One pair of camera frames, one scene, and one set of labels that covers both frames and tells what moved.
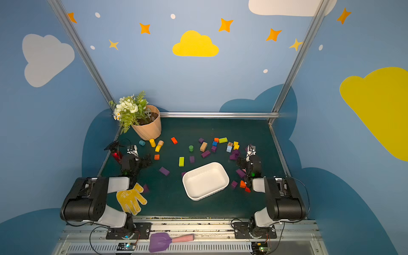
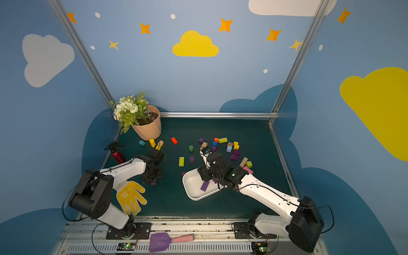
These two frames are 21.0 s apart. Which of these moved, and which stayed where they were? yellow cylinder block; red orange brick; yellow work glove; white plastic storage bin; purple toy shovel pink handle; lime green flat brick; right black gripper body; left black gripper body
Moved: left black gripper body; right black gripper body
Stayed: lime green flat brick; yellow cylinder block; white plastic storage bin; yellow work glove; red orange brick; purple toy shovel pink handle
